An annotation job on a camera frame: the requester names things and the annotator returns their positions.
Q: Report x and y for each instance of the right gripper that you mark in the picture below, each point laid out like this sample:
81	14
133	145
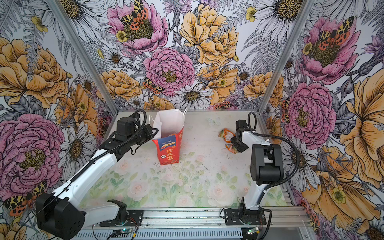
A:
240	149

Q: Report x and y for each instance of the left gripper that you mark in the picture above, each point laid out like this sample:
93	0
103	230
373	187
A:
147	129

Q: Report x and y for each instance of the red paper gift bag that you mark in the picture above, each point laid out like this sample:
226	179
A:
168	139

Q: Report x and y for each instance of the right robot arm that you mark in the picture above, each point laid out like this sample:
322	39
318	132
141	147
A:
266	168

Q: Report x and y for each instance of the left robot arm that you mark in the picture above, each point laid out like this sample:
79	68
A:
59	213

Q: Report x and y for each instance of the small circuit board right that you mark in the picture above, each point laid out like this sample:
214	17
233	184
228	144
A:
254	230

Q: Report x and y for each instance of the green circuit board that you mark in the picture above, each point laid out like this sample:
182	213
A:
123	232

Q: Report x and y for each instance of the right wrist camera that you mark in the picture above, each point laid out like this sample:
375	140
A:
241	125

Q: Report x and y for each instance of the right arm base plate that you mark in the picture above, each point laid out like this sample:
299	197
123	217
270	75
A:
237	217

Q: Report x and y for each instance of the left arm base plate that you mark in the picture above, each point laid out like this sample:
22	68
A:
129	218

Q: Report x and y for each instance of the aluminium front rail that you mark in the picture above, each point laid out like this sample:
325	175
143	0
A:
167	218

